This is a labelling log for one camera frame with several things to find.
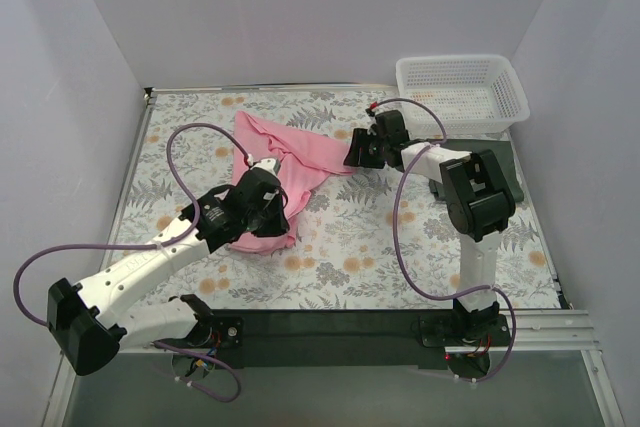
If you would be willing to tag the pink t shirt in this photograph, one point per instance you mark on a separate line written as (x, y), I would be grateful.
(307, 160)

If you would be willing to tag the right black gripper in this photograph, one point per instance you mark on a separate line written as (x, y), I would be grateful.
(365, 148)

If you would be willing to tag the folded dark green t shirt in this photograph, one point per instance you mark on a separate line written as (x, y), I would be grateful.
(504, 155)

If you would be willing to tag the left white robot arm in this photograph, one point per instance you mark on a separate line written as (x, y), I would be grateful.
(95, 318)

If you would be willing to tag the floral patterned table mat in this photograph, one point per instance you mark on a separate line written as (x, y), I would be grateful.
(344, 254)

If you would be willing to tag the aluminium table frame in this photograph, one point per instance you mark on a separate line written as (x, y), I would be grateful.
(532, 302)

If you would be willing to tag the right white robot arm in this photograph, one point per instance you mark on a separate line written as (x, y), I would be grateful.
(478, 199)

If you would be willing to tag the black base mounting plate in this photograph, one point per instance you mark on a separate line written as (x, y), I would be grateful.
(332, 338)

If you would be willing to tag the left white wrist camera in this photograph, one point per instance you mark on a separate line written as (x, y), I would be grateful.
(269, 164)

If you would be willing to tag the white plastic basket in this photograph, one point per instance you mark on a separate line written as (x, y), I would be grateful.
(470, 94)

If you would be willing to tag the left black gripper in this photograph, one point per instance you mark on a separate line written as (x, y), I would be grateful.
(275, 222)

